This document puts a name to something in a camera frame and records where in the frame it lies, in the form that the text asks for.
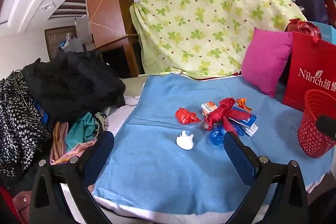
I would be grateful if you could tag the small red plastic bag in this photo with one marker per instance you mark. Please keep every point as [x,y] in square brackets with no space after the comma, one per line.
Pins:
[185,116]

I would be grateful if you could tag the black white dotted garment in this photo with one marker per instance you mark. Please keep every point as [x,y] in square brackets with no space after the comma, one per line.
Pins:
[15,121]

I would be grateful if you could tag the white tissue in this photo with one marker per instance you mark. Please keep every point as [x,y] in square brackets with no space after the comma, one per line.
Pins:
[185,140]

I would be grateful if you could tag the red plastic mesh basket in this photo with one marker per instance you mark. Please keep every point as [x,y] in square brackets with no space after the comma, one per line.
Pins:
[312,140]

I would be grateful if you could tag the red paper shopping bag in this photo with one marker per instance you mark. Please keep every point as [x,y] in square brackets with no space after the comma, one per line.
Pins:
[307,56]

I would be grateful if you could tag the pink striped cloth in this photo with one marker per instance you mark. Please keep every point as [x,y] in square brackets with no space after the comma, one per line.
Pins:
[59,140]

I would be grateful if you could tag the teal cloth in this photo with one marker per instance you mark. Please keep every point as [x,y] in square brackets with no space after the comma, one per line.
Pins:
[78,129]

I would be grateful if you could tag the light blue towel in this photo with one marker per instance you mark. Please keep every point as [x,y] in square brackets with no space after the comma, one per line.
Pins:
[157,174]

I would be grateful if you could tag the orange wrapper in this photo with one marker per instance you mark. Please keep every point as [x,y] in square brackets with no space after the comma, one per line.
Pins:
[244,104]

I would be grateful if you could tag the light blue cardboard box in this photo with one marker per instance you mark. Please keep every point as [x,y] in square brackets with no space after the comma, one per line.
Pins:
[326,31]

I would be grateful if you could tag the black garment pile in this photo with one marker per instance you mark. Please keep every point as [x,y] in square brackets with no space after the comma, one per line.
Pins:
[73,82]

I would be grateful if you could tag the blue white medicine box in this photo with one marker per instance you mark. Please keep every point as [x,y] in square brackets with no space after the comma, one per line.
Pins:
[248,119]

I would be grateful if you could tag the large red plastic bag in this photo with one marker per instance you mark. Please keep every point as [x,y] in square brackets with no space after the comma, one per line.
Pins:
[304,27]

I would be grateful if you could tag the white purple-edged medicine box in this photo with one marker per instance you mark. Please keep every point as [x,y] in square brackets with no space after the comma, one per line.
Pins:
[250,131]

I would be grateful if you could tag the blue plastic bag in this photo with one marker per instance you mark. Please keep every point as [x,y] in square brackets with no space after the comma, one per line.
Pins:
[216,135]

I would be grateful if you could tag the green clover print quilt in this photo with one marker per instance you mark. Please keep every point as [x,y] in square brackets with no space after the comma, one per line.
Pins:
[197,16]

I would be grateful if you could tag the brown lattice door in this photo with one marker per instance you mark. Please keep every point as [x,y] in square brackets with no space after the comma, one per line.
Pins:
[53,41]

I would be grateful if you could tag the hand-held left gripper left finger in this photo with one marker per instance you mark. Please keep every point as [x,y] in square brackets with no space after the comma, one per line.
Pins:
[101,151]

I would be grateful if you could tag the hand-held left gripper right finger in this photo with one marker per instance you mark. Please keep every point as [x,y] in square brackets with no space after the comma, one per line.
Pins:
[237,158]

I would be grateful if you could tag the brown plastic bag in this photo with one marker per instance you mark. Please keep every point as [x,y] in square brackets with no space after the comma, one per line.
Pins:
[205,126]

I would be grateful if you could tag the pink pillow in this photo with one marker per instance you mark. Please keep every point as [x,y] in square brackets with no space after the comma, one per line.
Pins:
[265,61]

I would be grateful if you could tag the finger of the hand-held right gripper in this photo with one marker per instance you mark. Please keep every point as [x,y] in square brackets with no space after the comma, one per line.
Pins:
[326,126]

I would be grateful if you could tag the orange white medicine box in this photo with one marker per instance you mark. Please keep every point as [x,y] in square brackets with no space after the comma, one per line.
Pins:
[207,108]

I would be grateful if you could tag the brown leather bag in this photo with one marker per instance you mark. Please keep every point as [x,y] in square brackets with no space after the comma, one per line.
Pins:
[22,203]

